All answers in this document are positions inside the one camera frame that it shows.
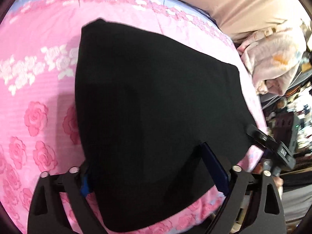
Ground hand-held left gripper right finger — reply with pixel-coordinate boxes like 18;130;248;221
199;141;287;234

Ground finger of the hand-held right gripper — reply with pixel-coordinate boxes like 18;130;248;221
246;124;277;152

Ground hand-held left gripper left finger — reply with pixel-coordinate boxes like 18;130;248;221
27;166;105;234

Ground black pants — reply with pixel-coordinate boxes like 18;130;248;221
73;18;262;233

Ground person's right hand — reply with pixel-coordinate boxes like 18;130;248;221
273;175;285;200

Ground cluttered dark shelf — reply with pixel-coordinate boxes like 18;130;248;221
258;17;312;176

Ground grey clothing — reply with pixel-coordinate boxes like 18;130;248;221
280;186;312;226

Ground pale floral quilt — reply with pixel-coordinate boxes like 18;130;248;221
238;26;306;97

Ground pink floral bed sheet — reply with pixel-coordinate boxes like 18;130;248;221
0;0;267;234

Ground beige padded headboard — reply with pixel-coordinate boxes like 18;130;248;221
24;0;305;41

